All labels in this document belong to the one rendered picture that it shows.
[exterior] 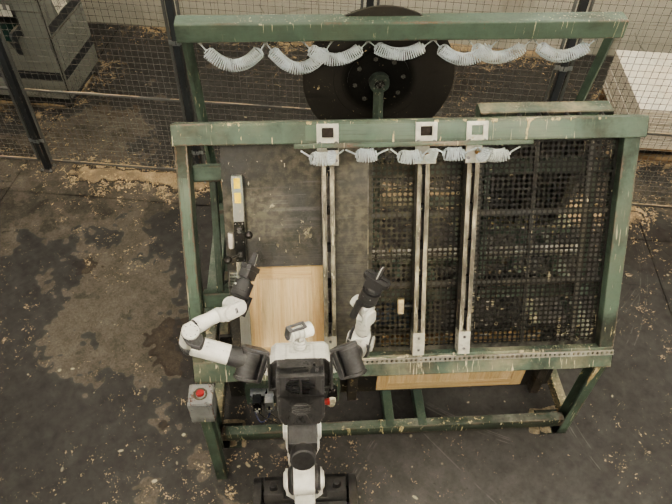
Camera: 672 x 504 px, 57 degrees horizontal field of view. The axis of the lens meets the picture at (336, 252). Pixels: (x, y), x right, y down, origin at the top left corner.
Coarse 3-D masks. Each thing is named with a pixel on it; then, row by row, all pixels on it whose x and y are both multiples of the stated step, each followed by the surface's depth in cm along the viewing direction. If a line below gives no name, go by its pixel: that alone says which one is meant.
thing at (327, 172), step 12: (336, 132) 281; (336, 156) 284; (324, 168) 289; (324, 180) 291; (324, 192) 293; (324, 204) 294; (324, 216) 296; (324, 228) 298; (324, 240) 299; (324, 252) 301; (324, 264) 303; (324, 276) 305; (324, 288) 307; (324, 300) 308; (324, 312) 310; (324, 324) 312; (324, 336) 314; (336, 336) 314
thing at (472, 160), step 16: (464, 160) 298; (480, 160) 280; (464, 176) 298; (464, 192) 299; (464, 208) 300; (464, 224) 301; (464, 240) 304; (464, 256) 306; (464, 272) 308; (464, 288) 311; (464, 304) 317; (464, 320) 320; (464, 336) 319; (464, 352) 321
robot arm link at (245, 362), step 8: (232, 352) 265; (240, 352) 266; (248, 352) 266; (232, 360) 265; (240, 360) 265; (248, 360) 266; (256, 360) 267; (240, 368) 266; (248, 368) 266; (256, 368) 268; (240, 376) 266; (248, 376) 266
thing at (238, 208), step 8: (232, 176) 291; (240, 176) 291; (232, 184) 292; (240, 184) 292; (232, 192) 293; (240, 192) 293; (232, 200) 294; (240, 208) 296; (240, 216) 297; (240, 264) 304; (248, 312) 311; (240, 320) 312; (248, 320) 312; (240, 328) 314; (248, 328) 314; (248, 336) 315
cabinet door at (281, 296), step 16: (272, 272) 308; (288, 272) 309; (304, 272) 309; (320, 272) 310; (256, 288) 310; (272, 288) 311; (288, 288) 311; (304, 288) 312; (320, 288) 312; (256, 304) 312; (272, 304) 313; (288, 304) 314; (304, 304) 314; (320, 304) 315; (256, 320) 315; (272, 320) 316; (288, 320) 316; (304, 320) 317; (320, 320) 317; (256, 336) 318; (272, 336) 318; (320, 336) 320
